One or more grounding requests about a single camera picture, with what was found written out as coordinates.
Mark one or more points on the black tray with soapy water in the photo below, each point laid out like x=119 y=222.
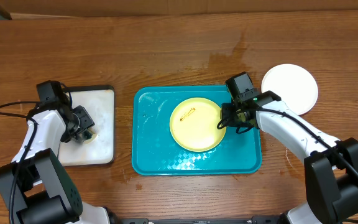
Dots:
x=98 y=100

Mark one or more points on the teal plastic tray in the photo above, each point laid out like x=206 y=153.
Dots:
x=155 y=152

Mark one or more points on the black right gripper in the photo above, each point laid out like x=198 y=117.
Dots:
x=228 y=121

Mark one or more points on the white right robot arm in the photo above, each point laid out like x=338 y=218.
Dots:
x=330 y=164

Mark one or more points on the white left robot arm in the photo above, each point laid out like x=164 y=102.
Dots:
x=35 y=186

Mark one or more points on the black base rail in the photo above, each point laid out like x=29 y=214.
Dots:
x=257 y=219

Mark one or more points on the green yellow sponge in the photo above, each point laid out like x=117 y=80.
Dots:
x=87 y=136

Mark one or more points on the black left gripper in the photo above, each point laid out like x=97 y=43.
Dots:
x=87 y=122

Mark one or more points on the white plate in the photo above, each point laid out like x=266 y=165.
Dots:
x=294 y=85

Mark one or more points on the yellow plate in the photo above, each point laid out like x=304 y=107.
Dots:
x=194 y=124

